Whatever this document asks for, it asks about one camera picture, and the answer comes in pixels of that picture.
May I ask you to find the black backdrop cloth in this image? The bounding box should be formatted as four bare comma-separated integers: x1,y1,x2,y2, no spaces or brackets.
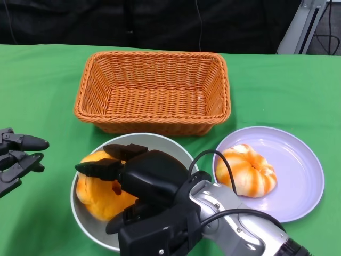
0,0,299,55

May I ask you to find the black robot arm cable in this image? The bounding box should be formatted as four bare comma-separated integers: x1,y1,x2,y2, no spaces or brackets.
187,149,287,235

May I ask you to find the orange ring-shaped bread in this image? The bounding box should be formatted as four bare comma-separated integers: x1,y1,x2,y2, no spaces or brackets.
76,150,139,221

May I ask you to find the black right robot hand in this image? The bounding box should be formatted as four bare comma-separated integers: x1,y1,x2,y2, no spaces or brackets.
74,143,201,256

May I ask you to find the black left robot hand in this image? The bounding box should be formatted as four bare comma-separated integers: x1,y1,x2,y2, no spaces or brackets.
0,127,50,198

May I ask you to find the orange wicker basket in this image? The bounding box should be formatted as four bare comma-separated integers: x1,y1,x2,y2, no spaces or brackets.
73,51,231,137

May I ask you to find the grey-green round bowl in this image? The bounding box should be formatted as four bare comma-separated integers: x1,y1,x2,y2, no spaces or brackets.
70,132,199,253

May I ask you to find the lavender round plate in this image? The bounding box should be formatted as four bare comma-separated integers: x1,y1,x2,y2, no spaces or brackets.
212,125,325,223

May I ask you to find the orange white striped bun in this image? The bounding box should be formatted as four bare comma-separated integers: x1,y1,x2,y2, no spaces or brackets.
215,143,278,198

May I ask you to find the grey aluminium frame post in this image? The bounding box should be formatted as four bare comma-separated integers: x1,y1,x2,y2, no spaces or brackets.
275,0,328,55

